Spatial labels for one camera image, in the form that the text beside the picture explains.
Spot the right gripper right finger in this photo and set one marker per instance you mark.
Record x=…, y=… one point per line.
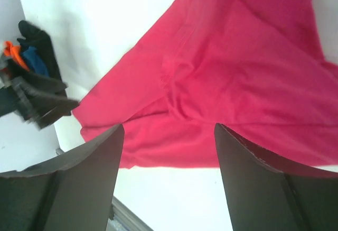
x=266, y=191

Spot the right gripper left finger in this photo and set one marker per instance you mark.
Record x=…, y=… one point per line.
x=27, y=196

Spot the orange t shirt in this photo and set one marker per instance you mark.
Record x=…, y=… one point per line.
x=13, y=51

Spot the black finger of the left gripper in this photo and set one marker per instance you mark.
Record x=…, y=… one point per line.
x=41, y=107

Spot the black t shirt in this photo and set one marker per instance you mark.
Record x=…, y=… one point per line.
x=38, y=38

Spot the blue t shirt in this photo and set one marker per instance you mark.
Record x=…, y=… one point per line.
x=34, y=62

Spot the pink t shirt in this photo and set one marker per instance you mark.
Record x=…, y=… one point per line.
x=255, y=66

